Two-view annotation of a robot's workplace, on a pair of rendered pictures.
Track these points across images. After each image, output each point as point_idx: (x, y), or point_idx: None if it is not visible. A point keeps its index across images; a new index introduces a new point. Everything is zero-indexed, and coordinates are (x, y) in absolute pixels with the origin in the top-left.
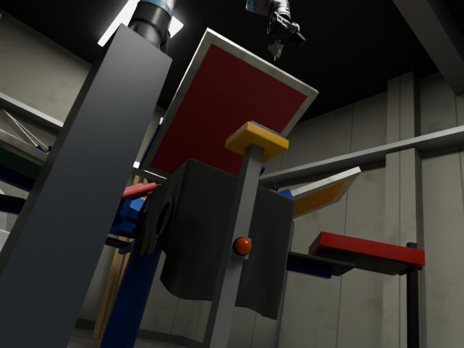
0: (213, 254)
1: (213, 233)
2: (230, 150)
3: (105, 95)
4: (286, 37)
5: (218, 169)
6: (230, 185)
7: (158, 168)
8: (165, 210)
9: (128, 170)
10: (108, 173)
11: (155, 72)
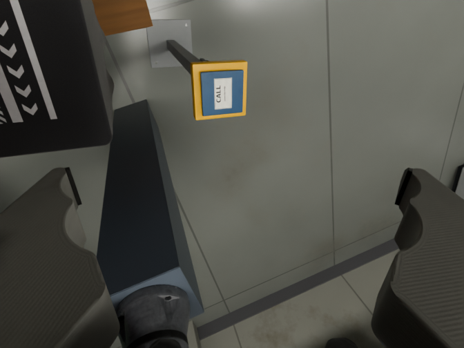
0: (102, 52)
1: (103, 61)
2: None
3: (182, 233)
4: None
5: (103, 98)
6: (98, 67)
7: None
8: None
9: (161, 171)
10: (165, 177)
11: (179, 248)
